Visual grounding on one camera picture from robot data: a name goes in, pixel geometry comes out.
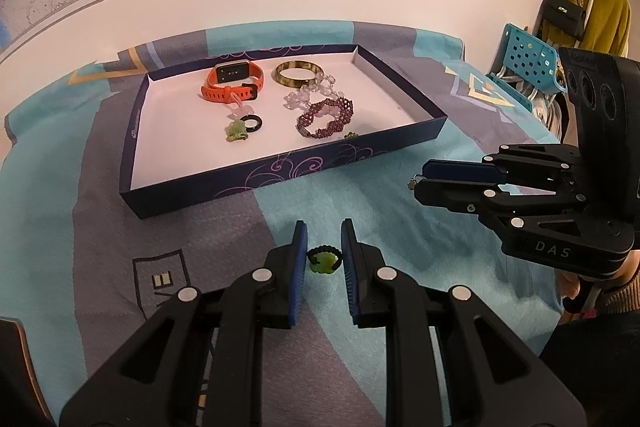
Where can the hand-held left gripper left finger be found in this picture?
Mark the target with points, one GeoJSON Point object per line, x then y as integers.
{"type": "Point", "coordinates": [299, 272]}

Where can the person's right forearm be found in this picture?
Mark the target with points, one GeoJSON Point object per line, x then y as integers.
{"type": "Point", "coordinates": [622, 292]}

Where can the small silver charm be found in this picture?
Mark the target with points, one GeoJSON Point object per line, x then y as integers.
{"type": "Point", "coordinates": [415, 182]}

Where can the black handbag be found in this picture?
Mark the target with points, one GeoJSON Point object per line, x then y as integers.
{"type": "Point", "coordinates": [562, 14]}

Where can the green jade pendant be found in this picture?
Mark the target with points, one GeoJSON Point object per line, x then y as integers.
{"type": "Point", "coordinates": [235, 132]}

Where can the yellow garment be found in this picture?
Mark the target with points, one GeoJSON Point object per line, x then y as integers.
{"type": "Point", "coordinates": [607, 17]}

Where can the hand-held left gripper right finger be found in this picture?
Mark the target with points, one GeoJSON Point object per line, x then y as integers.
{"type": "Point", "coordinates": [348, 274]}

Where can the dark board with wooden edge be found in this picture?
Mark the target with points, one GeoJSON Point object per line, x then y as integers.
{"type": "Point", "coordinates": [20, 372]}

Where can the teal and grey printed blanket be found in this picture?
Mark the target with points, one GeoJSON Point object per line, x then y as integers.
{"type": "Point", "coordinates": [100, 232]}

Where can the blue perforated plastic chair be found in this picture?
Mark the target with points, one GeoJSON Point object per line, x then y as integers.
{"type": "Point", "coordinates": [525, 52]}

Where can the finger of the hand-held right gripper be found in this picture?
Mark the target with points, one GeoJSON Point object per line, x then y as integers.
{"type": "Point", "coordinates": [460, 169]}
{"type": "Point", "coordinates": [450, 197]}

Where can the orange smartwatch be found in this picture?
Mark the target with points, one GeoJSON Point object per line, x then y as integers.
{"type": "Point", "coordinates": [215, 92]}

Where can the dark clothing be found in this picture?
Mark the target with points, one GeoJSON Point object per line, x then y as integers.
{"type": "Point", "coordinates": [590, 372]}

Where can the small green bead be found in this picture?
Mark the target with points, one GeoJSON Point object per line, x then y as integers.
{"type": "Point", "coordinates": [351, 135]}

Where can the person's right hand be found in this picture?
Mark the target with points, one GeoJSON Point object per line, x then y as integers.
{"type": "Point", "coordinates": [570, 287]}

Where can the tortoiseshell bangle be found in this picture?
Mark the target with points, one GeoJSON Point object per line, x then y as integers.
{"type": "Point", "coordinates": [285, 79]}

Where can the navy box with white inside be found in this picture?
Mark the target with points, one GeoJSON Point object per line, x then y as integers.
{"type": "Point", "coordinates": [190, 157]}

